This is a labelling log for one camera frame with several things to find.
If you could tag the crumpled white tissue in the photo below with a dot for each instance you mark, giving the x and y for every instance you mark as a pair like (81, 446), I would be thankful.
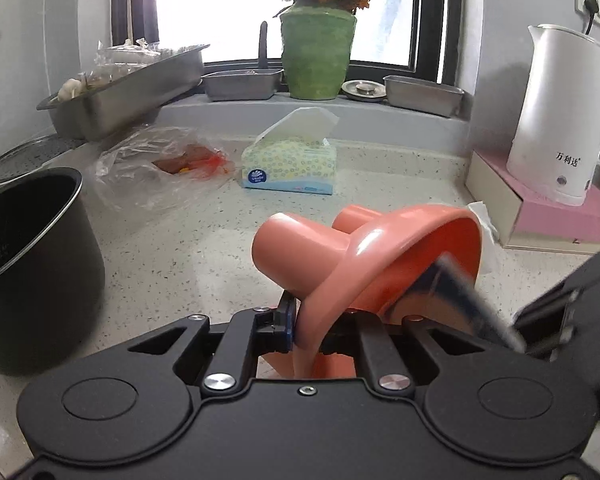
(487, 240)

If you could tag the pink box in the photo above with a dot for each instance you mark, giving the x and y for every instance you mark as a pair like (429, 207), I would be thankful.
(545, 225)

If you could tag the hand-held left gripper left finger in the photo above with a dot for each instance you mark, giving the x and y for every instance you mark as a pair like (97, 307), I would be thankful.
(289, 327)

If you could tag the black cooker pot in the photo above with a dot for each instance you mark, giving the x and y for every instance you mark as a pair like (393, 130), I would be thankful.
(35, 285)

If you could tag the clear plastic bag with food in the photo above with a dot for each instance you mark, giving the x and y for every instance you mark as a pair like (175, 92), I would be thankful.
(145, 170)

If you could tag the large steel tray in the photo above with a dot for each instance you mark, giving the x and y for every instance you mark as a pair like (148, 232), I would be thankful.
(125, 100)

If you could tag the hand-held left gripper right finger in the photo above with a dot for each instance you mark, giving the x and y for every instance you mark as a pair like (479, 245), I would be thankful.
(375, 345)

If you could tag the yellow patterned tissue pack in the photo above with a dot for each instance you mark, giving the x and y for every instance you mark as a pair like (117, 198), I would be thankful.
(290, 165)

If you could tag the small steel tray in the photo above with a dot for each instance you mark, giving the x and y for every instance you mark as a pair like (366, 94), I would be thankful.
(240, 87)

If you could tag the green flower vase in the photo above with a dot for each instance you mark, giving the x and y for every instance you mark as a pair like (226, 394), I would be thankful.
(317, 55)

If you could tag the white electric kettle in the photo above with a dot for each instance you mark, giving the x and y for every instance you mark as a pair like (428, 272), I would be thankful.
(555, 110)

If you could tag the round metal steamer tray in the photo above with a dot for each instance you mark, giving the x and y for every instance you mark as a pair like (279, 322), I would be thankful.
(25, 157)

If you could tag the white and blue sponge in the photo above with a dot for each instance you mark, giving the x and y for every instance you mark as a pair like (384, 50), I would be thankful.
(460, 295)

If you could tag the salmon pink plastic funnel holder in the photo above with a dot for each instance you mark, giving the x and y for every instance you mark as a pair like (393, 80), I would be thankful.
(305, 245)

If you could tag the garlic bulb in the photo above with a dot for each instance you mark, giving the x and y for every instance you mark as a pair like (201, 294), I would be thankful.
(70, 89)

